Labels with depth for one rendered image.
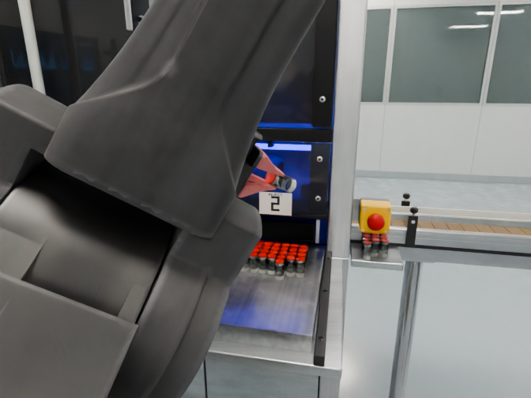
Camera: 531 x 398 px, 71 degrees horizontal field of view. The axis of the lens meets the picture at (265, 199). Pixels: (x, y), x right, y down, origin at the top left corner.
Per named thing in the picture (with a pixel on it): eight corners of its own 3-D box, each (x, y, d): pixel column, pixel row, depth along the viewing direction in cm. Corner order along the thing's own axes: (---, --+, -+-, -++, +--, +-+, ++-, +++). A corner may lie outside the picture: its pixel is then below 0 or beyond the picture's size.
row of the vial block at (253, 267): (232, 266, 93) (231, 249, 91) (305, 274, 89) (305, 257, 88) (230, 271, 91) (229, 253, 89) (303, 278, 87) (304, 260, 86)
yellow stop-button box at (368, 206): (358, 222, 100) (359, 197, 98) (386, 224, 99) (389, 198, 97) (359, 233, 93) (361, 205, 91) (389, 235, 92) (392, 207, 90)
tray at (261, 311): (225, 253, 100) (225, 242, 99) (324, 263, 95) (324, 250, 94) (168, 332, 69) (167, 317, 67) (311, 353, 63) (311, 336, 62)
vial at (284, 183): (293, 175, 56) (273, 167, 53) (299, 185, 55) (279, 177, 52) (284, 185, 57) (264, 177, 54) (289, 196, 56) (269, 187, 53)
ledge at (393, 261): (350, 244, 110) (350, 238, 110) (396, 248, 108) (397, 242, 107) (351, 266, 97) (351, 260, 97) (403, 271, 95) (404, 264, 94)
